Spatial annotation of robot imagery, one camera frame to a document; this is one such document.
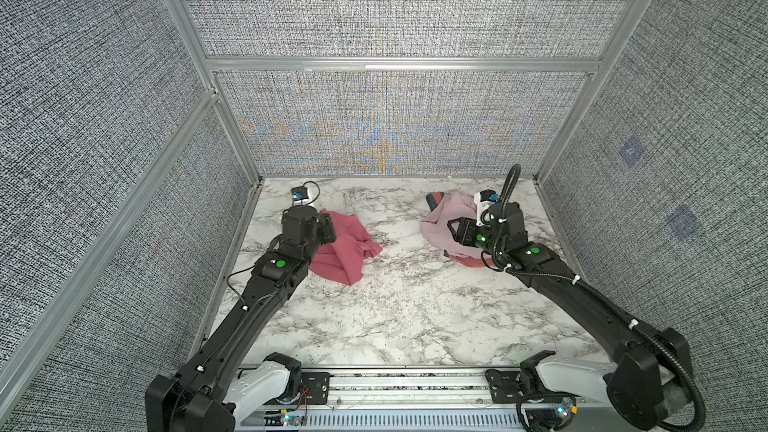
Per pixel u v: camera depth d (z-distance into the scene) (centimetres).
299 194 64
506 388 73
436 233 97
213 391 39
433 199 112
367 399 73
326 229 68
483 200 72
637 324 42
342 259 86
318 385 73
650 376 39
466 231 70
